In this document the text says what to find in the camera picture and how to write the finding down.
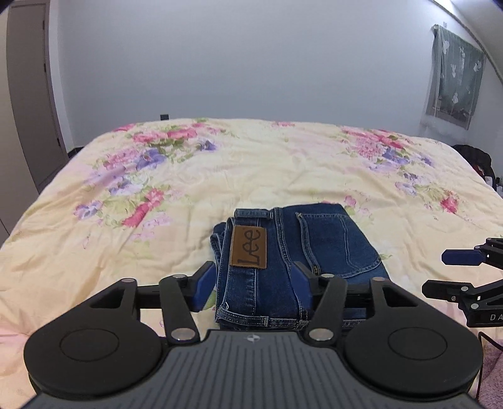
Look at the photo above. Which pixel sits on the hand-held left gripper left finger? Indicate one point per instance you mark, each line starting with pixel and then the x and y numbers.
pixel 206 285

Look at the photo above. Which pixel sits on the black bag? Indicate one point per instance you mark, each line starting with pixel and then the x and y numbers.
pixel 473 159

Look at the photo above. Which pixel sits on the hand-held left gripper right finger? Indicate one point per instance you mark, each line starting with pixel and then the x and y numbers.
pixel 300 281

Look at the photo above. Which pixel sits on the pink fuzzy blanket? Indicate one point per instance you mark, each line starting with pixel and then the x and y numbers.
pixel 493 377

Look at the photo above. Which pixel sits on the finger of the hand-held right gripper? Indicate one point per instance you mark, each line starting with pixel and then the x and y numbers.
pixel 440 289
pixel 461 256

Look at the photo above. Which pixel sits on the grey wardrobe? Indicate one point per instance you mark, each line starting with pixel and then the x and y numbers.
pixel 35 98

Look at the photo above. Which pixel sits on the green floral curtain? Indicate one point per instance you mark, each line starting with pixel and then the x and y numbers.
pixel 456 78

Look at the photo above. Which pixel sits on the yellow floral bedspread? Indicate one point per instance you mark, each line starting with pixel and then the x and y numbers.
pixel 243 169

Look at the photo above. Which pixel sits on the blue denim pants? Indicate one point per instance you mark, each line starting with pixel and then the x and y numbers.
pixel 330 240

